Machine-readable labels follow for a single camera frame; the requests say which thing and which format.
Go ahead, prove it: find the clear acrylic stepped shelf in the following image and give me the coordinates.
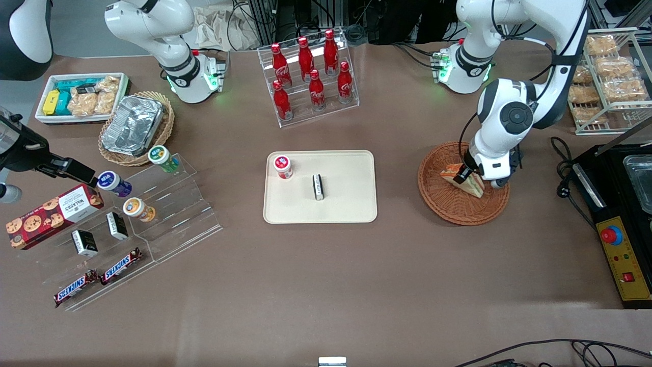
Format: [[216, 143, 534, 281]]
[[36, 153, 223, 311]]

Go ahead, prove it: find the crumpled beige cloth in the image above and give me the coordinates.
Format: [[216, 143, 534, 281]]
[[183, 5, 260, 51]]

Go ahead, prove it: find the aluminium frame post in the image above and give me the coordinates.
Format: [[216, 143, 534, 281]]
[[252, 0, 278, 45]]

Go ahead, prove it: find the white wire rack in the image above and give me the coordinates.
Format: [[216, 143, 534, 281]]
[[566, 27, 652, 136]]

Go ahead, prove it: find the Snickers chocolate bar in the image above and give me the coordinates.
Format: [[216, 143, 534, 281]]
[[100, 248, 143, 285], [53, 270, 98, 308]]

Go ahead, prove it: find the clear acrylic bottle rack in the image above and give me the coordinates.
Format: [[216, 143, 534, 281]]
[[257, 28, 360, 128]]

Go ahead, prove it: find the small can with purple body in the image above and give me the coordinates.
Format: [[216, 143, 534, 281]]
[[97, 171, 133, 198]]

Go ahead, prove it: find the black floor cable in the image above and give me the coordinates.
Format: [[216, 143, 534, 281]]
[[453, 338, 652, 367]]

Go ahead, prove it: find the small can with orange body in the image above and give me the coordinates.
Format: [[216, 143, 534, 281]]
[[123, 197, 156, 223]]

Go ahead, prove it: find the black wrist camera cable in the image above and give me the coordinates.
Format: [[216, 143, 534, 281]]
[[457, 0, 591, 171]]

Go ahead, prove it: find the aluminium foil container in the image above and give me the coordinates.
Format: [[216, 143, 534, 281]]
[[101, 95, 165, 157]]

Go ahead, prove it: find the clear bag of crackers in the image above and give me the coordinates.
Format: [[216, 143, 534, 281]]
[[95, 76, 121, 115], [68, 93, 97, 117]]

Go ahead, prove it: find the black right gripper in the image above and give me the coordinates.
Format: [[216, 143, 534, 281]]
[[0, 115, 98, 187]]

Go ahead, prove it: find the red cookie box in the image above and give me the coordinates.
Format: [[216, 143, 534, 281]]
[[6, 183, 104, 250]]

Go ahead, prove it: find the small can with red lid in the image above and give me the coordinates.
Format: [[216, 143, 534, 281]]
[[274, 154, 294, 180]]

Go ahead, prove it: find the beige plastic tray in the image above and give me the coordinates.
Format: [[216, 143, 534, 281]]
[[263, 150, 378, 224]]

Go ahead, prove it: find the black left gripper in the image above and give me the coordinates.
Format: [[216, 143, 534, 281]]
[[454, 162, 511, 191]]

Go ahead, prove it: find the white rectangular bin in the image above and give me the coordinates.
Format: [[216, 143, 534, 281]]
[[34, 72, 130, 126]]

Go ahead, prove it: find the small can with green lid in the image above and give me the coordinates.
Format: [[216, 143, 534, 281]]
[[148, 145, 180, 173]]

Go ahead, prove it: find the black power cable with plug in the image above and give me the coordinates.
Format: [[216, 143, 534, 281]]
[[550, 137, 599, 232]]

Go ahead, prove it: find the yellow control box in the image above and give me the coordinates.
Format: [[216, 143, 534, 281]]
[[595, 217, 652, 302]]

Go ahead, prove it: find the oval tan wicker basket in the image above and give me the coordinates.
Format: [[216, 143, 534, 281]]
[[98, 91, 175, 167]]

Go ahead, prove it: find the red emergency stop button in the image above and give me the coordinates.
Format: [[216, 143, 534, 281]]
[[600, 225, 623, 246]]

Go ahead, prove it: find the black base cable bundle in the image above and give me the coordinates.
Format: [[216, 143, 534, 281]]
[[392, 42, 444, 69]]

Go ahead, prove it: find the round brown wicker basket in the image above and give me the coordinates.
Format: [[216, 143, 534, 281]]
[[417, 141, 510, 226]]

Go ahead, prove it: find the triangular sandwich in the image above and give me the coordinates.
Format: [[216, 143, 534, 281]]
[[440, 164, 485, 199]]

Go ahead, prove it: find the steel pan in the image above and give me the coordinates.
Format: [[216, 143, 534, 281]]
[[624, 154, 652, 215]]

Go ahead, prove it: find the grey metal bar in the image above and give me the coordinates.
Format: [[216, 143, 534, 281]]
[[595, 118, 652, 156]]

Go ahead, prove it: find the red cola bottle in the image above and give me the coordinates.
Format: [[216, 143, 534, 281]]
[[309, 69, 327, 110], [273, 80, 292, 121], [337, 61, 354, 104], [270, 43, 292, 87], [297, 37, 315, 82], [324, 29, 340, 77]]

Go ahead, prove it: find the black countertop machine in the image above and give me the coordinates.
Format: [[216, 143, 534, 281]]
[[573, 145, 652, 309]]

